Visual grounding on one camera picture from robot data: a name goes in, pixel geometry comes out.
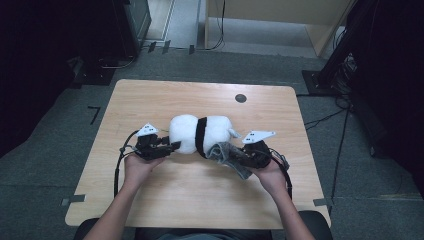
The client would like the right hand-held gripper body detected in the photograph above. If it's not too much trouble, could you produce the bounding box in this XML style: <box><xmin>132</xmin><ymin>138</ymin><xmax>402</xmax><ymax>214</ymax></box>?
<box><xmin>241</xmin><ymin>130</ymin><xmax>277</xmax><ymax>170</ymax></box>

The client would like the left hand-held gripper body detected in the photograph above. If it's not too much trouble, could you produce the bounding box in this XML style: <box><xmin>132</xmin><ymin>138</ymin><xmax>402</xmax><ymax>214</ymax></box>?
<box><xmin>134</xmin><ymin>122</ymin><xmax>174</xmax><ymax>162</ymax></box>

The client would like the gray fluffy towel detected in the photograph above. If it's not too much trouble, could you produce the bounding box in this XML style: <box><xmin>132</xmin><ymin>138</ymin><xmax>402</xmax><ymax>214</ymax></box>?
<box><xmin>205</xmin><ymin>141</ymin><xmax>254</xmax><ymax>181</ymax></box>

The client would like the panda plush toy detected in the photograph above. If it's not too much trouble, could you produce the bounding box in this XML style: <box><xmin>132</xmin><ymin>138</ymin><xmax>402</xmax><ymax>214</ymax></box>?
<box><xmin>168</xmin><ymin>113</ymin><xmax>242</xmax><ymax>160</ymax></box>

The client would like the person's left hand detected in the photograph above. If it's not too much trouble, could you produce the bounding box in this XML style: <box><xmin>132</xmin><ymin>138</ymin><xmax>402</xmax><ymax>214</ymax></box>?
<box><xmin>123</xmin><ymin>153</ymin><xmax>166</xmax><ymax>188</ymax></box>

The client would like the person's right hand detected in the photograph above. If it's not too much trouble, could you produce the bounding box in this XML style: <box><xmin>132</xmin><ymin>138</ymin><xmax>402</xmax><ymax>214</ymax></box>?
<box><xmin>247</xmin><ymin>159</ymin><xmax>289</xmax><ymax>198</ymax></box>

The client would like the person's torso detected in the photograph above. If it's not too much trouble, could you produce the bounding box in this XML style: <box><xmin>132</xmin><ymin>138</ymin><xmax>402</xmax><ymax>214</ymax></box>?
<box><xmin>134</xmin><ymin>227</ymin><xmax>274</xmax><ymax>240</ymax></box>

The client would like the black chair armrest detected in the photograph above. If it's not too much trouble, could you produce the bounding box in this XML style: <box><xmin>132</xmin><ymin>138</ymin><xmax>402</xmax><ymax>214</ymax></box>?
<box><xmin>73</xmin><ymin>217</ymin><xmax>99</xmax><ymax>240</ymax></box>
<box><xmin>297</xmin><ymin>210</ymin><xmax>335</xmax><ymax>240</ymax></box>

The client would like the black metal stand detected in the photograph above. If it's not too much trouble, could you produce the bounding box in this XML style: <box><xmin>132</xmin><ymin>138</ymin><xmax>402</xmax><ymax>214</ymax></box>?
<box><xmin>301</xmin><ymin>0</ymin><xmax>369</xmax><ymax>98</ymax></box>

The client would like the black curtain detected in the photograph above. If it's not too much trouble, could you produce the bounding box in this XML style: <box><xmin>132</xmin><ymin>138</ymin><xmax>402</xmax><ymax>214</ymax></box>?
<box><xmin>348</xmin><ymin>0</ymin><xmax>424</xmax><ymax>189</ymax></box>
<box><xmin>0</xmin><ymin>0</ymin><xmax>116</xmax><ymax>158</ymax></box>

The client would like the light wooden desk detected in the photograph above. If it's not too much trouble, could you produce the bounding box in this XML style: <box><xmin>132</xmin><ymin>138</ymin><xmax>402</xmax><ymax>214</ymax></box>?
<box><xmin>204</xmin><ymin>0</ymin><xmax>355</xmax><ymax>58</ymax></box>

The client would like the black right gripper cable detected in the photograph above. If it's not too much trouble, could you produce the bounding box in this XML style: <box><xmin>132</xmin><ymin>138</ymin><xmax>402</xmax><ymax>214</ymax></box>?
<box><xmin>269</xmin><ymin>148</ymin><xmax>294</xmax><ymax>201</ymax></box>

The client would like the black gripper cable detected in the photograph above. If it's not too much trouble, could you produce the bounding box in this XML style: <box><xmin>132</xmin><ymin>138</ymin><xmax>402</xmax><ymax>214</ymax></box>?
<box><xmin>269</xmin><ymin>148</ymin><xmax>294</xmax><ymax>201</ymax></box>
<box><xmin>113</xmin><ymin>129</ymin><xmax>141</xmax><ymax>198</ymax></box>

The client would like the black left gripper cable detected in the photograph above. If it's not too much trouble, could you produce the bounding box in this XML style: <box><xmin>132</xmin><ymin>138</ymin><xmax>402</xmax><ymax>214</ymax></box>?
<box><xmin>113</xmin><ymin>129</ymin><xmax>141</xmax><ymax>198</ymax></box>

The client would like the short black floor cable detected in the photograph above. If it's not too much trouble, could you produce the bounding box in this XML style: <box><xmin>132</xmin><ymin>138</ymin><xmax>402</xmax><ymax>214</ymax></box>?
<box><xmin>304</xmin><ymin>108</ymin><xmax>346</xmax><ymax>131</ymax></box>

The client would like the long black floor cable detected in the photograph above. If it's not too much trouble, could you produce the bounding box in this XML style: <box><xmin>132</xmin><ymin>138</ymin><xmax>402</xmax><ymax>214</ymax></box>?
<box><xmin>329</xmin><ymin>108</ymin><xmax>352</xmax><ymax>202</ymax></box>

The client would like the black stand base plate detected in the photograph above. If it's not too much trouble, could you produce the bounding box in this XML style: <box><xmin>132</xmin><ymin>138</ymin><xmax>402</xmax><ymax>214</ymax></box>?
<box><xmin>68</xmin><ymin>55</ymin><xmax>117</xmax><ymax>90</ymax></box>

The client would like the thin black floor cable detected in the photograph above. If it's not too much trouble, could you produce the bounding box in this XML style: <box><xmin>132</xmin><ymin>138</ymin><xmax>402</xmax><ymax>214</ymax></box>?
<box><xmin>205</xmin><ymin>0</ymin><xmax>226</xmax><ymax>52</ymax></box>

